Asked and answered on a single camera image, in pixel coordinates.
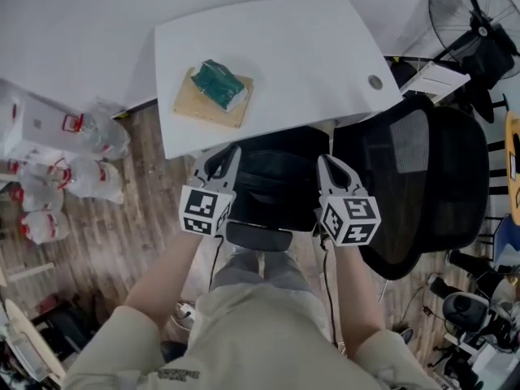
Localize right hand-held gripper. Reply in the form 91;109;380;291
314;154;384;247

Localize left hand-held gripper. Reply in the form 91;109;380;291
177;144;244;239

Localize black mesh office chair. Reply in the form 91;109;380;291
198;94;492;283

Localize person's left forearm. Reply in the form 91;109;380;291
123;227;203;343

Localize person's right forearm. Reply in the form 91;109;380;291
331;242;388;355

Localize wooden board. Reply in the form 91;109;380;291
173;66;255;130

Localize green foil packet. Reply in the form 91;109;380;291
190;58;249;114

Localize person's grey trousers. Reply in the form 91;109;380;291
210;249;314;297

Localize group of clear water jugs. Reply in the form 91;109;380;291
6;97;132;246

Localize white flat box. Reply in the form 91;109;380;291
399;60;472;106

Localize white desk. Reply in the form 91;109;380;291
153;0;402;161

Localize yellow round table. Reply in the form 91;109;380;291
504;110;520;214

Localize person's beige shirt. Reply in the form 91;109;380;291
62;281;444;390

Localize grey and black device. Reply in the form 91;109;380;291
440;290;520;353

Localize white water dispenser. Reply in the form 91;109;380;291
0;78;87;158

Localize black standing fan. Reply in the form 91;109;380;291
427;0;520;124

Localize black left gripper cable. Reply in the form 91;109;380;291
208;235;225;293

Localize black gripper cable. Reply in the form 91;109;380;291
319;240;339;347
208;235;225;293

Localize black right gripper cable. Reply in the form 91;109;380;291
319;240;339;347

